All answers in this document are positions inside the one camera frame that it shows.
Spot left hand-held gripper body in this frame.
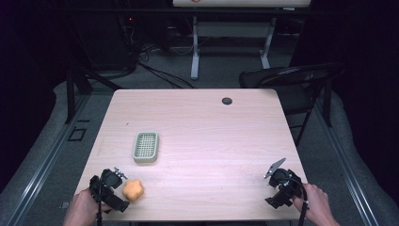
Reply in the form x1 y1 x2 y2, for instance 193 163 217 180
88 168 131 214

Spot green soap dish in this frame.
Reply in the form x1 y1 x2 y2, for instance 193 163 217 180
132 131 160 164

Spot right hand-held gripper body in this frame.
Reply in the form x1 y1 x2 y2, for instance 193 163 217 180
264 168 304 210

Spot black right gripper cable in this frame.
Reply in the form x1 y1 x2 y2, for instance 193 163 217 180
277 177 311 226

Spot orange flower-shaped soap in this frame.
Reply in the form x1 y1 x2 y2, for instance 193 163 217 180
121 179 145 202

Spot person's left hand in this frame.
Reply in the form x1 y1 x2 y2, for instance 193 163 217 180
63 187 113 226

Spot black folding chair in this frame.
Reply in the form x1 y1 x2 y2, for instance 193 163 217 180
238 61 346 148

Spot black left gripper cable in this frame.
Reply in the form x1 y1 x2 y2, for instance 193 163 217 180
95 175 105 226

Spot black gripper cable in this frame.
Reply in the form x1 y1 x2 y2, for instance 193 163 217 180
277 177 311 226
95 175 105 226

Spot person's right hand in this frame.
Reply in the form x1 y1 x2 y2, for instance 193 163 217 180
292 183 338 222

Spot white-legged desk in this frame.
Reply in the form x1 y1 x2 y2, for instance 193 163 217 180
171 0 312 81

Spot black floor cables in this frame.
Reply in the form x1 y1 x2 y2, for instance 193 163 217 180
136 43 197 90

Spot grey floor rail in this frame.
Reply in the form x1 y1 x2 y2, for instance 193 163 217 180
5 93 92 226
314 99 381 226

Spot black metal stand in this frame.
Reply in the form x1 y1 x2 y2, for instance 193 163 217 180
63 66 124 125

